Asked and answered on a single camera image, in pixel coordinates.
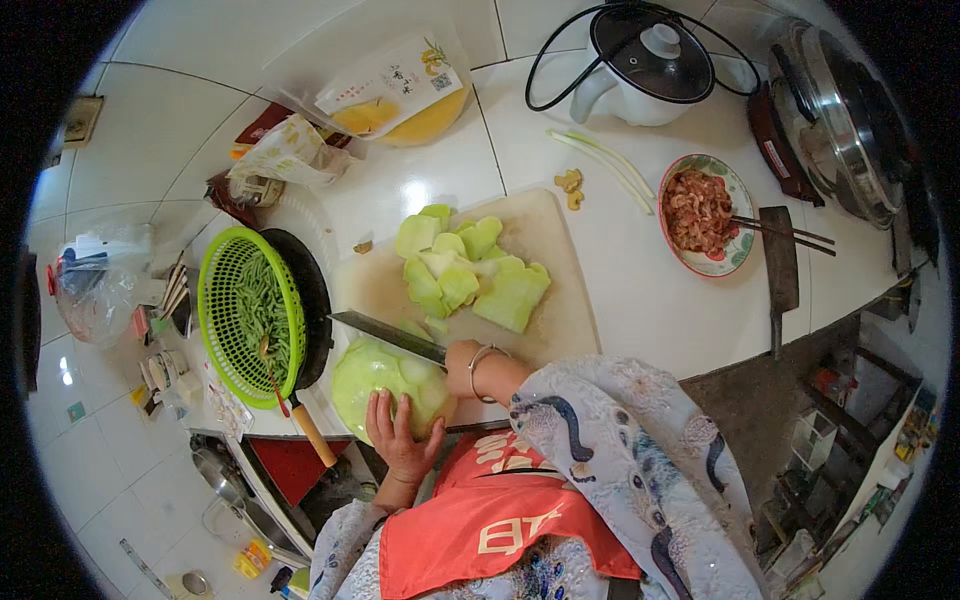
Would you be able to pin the cluttered shelf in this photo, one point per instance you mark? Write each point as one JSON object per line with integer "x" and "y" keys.
{"x": 855, "y": 450}

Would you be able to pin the cluster of small jars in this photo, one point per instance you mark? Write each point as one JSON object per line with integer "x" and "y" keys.
{"x": 176, "y": 375}

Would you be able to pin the yellow bottle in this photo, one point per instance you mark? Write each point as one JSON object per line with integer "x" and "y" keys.
{"x": 253, "y": 559}

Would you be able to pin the steel electric cooker red base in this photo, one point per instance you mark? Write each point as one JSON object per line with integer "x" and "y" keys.
{"x": 840, "y": 120}

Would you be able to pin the dark red packet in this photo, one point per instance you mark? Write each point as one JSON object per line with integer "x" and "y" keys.
{"x": 259, "y": 124}
{"x": 225, "y": 202}

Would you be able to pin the chopped raw meat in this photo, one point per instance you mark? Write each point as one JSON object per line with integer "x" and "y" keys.
{"x": 697, "y": 210}

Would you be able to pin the patterned ceramic bowl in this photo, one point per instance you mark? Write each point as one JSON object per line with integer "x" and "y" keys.
{"x": 739, "y": 247}

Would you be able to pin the person's body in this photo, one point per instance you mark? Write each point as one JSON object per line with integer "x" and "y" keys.
{"x": 510, "y": 525}

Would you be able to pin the pale plastic cutting board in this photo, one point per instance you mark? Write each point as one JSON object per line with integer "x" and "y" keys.
{"x": 559, "y": 247}

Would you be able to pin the steel kitchen knife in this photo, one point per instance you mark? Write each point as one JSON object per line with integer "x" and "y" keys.
{"x": 390, "y": 334}

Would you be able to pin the holder with chopsticks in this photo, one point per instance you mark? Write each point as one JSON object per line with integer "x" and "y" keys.
{"x": 178, "y": 296}

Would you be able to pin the small metal cup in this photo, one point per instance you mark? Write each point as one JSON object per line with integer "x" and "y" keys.
{"x": 196, "y": 583}

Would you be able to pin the dark chopstick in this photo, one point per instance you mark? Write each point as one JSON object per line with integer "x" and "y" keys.
{"x": 787, "y": 230}
{"x": 787, "y": 241}

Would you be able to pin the metal strip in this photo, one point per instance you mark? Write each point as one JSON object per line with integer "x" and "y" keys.
{"x": 142, "y": 566}

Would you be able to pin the pile of cut cabbage pieces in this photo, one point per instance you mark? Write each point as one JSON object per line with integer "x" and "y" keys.
{"x": 465, "y": 270}

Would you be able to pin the black glass pot lid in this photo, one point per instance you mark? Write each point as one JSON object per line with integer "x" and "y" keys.
{"x": 660, "y": 60}

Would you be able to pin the person's right fingers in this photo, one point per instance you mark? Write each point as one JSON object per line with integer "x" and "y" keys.
{"x": 454, "y": 371}

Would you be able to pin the red cloth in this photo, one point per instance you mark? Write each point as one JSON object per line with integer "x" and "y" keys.
{"x": 292, "y": 465}

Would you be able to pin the clear plastic bag with items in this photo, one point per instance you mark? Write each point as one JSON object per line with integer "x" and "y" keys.
{"x": 97, "y": 292}

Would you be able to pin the white electric pot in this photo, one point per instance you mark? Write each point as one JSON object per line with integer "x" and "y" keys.
{"x": 637, "y": 109}

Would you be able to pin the dark cleaver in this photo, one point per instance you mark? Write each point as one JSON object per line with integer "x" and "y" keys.
{"x": 780, "y": 262}

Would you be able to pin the small lidded jar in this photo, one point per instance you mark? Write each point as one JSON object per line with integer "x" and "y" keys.
{"x": 259, "y": 193}

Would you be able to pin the small ginger piece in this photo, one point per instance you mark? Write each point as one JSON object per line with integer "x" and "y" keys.
{"x": 363, "y": 247}

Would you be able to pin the green plastic basket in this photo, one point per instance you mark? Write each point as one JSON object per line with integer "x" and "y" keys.
{"x": 217, "y": 315}

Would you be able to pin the ginger slice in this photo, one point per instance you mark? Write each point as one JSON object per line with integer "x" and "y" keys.
{"x": 575, "y": 200}
{"x": 570, "y": 180}

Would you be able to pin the person's right hand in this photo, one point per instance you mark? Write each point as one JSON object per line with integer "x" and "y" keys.
{"x": 461, "y": 367}

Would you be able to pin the wall socket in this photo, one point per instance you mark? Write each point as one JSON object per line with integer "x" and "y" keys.
{"x": 82, "y": 120}

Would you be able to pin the heap of green beans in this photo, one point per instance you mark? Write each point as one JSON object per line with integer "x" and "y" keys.
{"x": 259, "y": 307}

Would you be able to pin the person's left hand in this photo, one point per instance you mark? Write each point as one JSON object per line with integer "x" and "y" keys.
{"x": 401, "y": 450}

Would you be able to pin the green onion stalk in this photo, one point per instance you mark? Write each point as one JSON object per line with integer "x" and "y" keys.
{"x": 622, "y": 161}
{"x": 600, "y": 169}

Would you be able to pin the steel pot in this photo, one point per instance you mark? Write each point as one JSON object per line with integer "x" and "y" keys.
{"x": 225, "y": 480}

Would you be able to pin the clear bag of yellow millet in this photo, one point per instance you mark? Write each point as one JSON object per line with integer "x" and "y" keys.
{"x": 390, "y": 97}

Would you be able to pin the green cabbage half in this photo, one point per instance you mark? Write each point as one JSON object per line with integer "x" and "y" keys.
{"x": 367, "y": 375}

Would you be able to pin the printed plastic bag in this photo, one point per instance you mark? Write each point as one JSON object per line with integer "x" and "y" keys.
{"x": 289, "y": 154}

